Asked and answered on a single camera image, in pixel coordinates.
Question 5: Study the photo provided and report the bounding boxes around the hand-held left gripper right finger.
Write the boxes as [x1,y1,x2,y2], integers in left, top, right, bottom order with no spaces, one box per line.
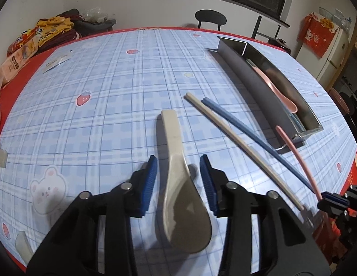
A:
[199,154,331,276]

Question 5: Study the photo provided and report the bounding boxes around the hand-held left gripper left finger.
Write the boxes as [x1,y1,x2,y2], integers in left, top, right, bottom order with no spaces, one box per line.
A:
[26,155,158,276]

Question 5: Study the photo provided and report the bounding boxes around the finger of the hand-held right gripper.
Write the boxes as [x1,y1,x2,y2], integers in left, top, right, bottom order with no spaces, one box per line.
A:
[317,200,351,219]
[321,184,357,207]

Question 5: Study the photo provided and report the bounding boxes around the beige spoon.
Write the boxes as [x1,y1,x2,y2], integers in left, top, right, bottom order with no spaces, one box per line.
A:
[155,110,213,254]

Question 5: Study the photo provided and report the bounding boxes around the beige chopstick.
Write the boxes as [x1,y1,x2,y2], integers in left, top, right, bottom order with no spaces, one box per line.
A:
[185,92,305,211]

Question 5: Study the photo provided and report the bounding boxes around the pink chopstick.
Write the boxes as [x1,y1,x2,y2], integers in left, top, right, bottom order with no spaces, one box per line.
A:
[275,126,323,202]

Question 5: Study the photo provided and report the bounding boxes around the blue chopstick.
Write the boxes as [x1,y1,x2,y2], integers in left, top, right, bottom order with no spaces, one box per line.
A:
[202,98,317,194]

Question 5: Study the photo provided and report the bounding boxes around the metal utensil box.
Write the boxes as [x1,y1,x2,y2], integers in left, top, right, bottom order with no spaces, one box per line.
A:
[207,36,324,153]

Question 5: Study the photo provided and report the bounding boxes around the pink spoon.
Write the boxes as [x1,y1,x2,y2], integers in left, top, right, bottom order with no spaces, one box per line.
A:
[252,66,298,113]

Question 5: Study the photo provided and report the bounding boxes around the pink stool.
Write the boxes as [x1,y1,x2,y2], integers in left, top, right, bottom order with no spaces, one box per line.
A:
[328,88,351,115]

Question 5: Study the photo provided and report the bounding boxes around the blue plaid tablecloth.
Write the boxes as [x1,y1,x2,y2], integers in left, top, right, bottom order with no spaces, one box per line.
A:
[0,28,357,268]

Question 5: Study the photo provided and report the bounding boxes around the clear plastic piece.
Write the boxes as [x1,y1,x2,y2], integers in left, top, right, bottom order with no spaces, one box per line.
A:
[15,231,34,262]

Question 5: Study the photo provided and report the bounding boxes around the white fridge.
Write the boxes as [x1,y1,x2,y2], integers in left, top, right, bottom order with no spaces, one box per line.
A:
[294,23,350,82]

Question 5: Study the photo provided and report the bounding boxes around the black case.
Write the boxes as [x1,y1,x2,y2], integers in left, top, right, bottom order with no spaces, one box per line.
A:
[268,37,292,55]

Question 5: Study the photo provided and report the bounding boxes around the red printed cloth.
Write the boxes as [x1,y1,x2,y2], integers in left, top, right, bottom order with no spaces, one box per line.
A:
[299,12,340,59]

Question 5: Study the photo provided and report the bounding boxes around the black round chair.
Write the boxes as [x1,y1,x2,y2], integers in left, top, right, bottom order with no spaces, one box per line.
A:
[195,9,227,32]

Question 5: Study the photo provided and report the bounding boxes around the pile of clothes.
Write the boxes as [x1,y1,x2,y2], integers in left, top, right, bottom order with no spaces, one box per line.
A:
[36,9,117,54]

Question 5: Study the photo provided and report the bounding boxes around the clear plastic bag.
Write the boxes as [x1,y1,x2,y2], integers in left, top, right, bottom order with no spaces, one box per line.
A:
[81,7,108,23]

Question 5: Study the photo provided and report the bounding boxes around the clear containers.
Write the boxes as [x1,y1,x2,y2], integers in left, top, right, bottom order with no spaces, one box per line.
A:
[318,6,354,31]

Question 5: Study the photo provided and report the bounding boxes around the red white snack bag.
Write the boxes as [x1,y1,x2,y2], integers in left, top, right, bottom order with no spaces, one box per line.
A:
[7,27,42,58]

